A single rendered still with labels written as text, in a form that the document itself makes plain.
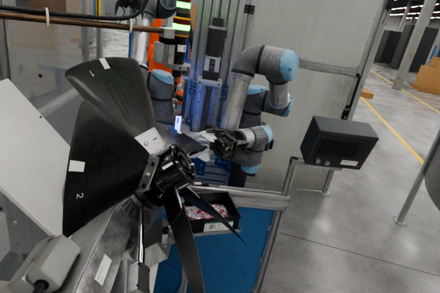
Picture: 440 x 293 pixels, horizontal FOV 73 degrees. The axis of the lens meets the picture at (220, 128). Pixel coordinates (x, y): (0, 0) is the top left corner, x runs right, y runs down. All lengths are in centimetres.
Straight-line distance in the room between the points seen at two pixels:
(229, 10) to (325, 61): 136
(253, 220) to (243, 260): 26
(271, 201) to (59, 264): 100
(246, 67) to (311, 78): 167
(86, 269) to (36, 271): 8
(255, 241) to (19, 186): 114
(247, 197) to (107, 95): 84
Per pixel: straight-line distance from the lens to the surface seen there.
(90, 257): 67
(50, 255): 65
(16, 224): 92
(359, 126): 140
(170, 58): 78
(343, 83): 293
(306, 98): 284
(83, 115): 55
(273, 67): 116
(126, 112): 82
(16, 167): 80
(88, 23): 71
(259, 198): 142
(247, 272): 175
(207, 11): 168
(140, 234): 75
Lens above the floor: 161
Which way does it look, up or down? 22 degrees down
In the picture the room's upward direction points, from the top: 9 degrees clockwise
